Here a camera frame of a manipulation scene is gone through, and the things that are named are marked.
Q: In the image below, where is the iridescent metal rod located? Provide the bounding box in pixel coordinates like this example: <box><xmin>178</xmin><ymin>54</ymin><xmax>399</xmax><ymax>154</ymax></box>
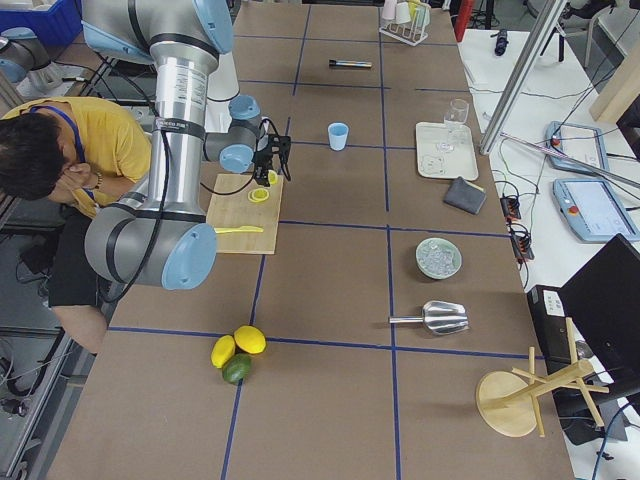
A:
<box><xmin>500</xmin><ymin>133</ymin><xmax>640</xmax><ymax>189</ymax></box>

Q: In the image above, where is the black power strip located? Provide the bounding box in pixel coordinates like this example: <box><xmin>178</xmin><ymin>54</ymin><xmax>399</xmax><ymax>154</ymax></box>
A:
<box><xmin>500</xmin><ymin>195</ymin><xmax>534</xmax><ymax>264</ymax></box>

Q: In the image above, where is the lemon slice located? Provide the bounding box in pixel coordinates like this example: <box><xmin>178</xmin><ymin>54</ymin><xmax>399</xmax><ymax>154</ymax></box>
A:
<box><xmin>268</xmin><ymin>170</ymin><xmax>279</xmax><ymax>185</ymax></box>
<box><xmin>248</xmin><ymin>188</ymin><xmax>270</xmax><ymax>203</ymax></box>

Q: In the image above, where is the yellow lemon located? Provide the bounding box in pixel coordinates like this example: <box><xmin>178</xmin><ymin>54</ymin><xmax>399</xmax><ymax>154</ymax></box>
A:
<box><xmin>233</xmin><ymin>325</ymin><xmax>267</xmax><ymax>355</ymax></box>
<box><xmin>210</xmin><ymin>335</ymin><xmax>236</xmax><ymax>369</ymax></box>

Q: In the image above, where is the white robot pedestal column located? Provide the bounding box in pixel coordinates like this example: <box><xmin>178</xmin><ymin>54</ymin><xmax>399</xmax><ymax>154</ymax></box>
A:
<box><xmin>204</xmin><ymin>0</ymin><xmax>244</xmax><ymax>104</ymax></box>

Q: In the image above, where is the black box with label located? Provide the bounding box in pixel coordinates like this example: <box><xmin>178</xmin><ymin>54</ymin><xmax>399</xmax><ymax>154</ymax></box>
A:
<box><xmin>527</xmin><ymin>285</ymin><xmax>570</xmax><ymax>364</ymax></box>

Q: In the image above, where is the yellow plastic knife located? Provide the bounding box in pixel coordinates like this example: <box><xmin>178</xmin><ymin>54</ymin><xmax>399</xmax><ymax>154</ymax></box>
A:
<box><xmin>214</xmin><ymin>225</ymin><xmax>264</xmax><ymax>234</ymax></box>

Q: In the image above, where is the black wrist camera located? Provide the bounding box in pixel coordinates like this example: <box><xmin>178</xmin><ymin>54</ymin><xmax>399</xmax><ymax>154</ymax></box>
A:
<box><xmin>258</xmin><ymin>133</ymin><xmax>291</xmax><ymax>164</ymax></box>

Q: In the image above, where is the lower teach pendant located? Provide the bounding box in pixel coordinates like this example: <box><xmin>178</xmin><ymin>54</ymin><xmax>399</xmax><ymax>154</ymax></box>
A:
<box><xmin>552</xmin><ymin>178</ymin><xmax>639</xmax><ymax>243</ymax></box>

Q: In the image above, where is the teach pendant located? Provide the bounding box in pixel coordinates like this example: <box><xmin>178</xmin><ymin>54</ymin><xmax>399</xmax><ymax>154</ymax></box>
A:
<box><xmin>545</xmin><ymin>121</ymin><xmax>609</xmax><ymax>175</ymax></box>
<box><xmin>552</xmin><ymin>178</ymin><xmax>639</xmax><ymax>243</ymax></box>

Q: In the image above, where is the steel ice scoop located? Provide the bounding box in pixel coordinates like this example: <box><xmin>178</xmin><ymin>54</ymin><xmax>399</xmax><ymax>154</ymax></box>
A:
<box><xmin>388</xmin><ymin>300</ymin><xmax>469</xmax><ymax>336</ymax></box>

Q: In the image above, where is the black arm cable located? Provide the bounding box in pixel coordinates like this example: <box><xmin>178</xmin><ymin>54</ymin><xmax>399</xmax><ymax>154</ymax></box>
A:
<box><xmin>259</xmin><ymin>117</ymin><xmax>294</xmax><ymax>182</ymax></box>

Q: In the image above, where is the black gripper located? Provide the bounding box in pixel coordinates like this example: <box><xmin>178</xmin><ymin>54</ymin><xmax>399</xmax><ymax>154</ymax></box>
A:
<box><xmin>253</xmin><ymin>162</ymin><xmax>272</xmax><ymax>187</ymax></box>

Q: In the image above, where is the wooden cutting board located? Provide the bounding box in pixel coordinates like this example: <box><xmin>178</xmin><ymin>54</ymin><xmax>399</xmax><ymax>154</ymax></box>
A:
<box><xmin>206</xmin><ymin>174</ymin><xmax>284</xmax><ymax>254</ymax></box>

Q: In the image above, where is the cream bear serving tray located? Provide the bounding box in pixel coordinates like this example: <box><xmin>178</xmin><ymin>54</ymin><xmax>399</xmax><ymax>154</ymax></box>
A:
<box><xmin>415</xmin><ymin>122</ymin><xmax>479</xmax><ymax>181</ymax></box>

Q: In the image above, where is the light blue plastic cup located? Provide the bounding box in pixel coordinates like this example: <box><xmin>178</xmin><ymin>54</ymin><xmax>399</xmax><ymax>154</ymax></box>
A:
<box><xmin>327</xmin><ymin>122</ymin><xmax>349</xmax><ymax>151</ymax></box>

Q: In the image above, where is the clear wine glass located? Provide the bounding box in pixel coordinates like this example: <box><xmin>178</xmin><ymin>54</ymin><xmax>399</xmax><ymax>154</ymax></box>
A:
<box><xmin>442</xmin><ymin>98</ymin><xmax>469</xmax><ymax>151</ymax></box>

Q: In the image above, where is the lemon slice on board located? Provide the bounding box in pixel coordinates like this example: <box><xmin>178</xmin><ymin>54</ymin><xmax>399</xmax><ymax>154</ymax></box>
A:
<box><xmin>248</xmin><ymin>188</ymin><xmax>270</xmax><ymax>203</ymax></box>

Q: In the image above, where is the green lime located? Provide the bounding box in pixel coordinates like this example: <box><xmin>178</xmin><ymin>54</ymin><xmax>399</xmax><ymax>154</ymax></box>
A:
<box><xmin>222</xmin><ymin>353</ymin><xmax>252</xmax><ymax>385</ymax></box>

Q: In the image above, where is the black monitor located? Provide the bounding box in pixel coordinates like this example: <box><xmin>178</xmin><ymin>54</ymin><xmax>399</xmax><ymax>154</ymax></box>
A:
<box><xmin>559</xmin><ymin>234</ymin><xmax>639</xmax><ymax>402</ymax></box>

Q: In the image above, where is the person in yellow shirt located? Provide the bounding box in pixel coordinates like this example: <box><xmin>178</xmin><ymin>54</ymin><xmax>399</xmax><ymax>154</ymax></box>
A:
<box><xmin>1</xmin><ymin>97</ymin><xmax>151</xmax><ymax>355</ymax></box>

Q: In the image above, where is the folded grey cloth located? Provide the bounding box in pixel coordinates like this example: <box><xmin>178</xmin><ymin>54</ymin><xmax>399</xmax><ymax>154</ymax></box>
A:
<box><xmin>443</xmin><ymin>176</ymin><xmax>486</xmax><ymax>215</ymax></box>

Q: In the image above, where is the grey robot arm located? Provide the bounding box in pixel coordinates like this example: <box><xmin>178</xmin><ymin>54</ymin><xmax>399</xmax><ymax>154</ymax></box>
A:
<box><xmin>82</xmin><ymin>1</ymin><xmax>266</xmax><ymax>290</ymax></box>
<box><xmin>1</xmin><ymin>27</ymin><xmax>60</xmax><ymax>92</ymax></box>

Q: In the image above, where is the aluminium frame post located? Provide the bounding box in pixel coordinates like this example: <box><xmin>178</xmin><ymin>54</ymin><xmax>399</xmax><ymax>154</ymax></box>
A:
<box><xmin>479</xmin><ymin>0</ymin><xmax>566</xmax><ymax>155</ymax></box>

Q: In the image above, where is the green bowl of ice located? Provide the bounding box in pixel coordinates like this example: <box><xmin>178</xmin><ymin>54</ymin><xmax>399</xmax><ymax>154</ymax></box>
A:
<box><xmin>415</xmin><ymin>238</ymin><xmax>462</xmax><ymax>280</ymax></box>

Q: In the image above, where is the wooden cup tree stand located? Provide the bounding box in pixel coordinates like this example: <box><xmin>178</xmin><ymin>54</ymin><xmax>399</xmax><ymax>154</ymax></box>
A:
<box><xmin>475</xmin><ymin>317</ymin><xmax>609</xmax><ymax>437</ymax></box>

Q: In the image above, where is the white wire cup rack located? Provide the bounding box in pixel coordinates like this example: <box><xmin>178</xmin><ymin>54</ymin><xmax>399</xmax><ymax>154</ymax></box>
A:
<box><xmin>378</xmin><ymin>0</ymin><xmax>431</xmax><ymax>46</ymax></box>

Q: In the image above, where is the upper teach pendant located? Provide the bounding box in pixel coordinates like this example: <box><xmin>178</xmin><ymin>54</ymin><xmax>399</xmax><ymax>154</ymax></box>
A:
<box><xmin>545</xmin><ymin>121</ymin><xmax>609</xmax><ymax>175</ymax></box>

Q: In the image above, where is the blue storage bin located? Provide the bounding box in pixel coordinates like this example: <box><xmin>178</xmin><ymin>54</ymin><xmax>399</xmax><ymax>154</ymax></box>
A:
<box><xmin>1</xmin><ymin>0</ymin><xmax>82</xmax><ymax>46</ymax></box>

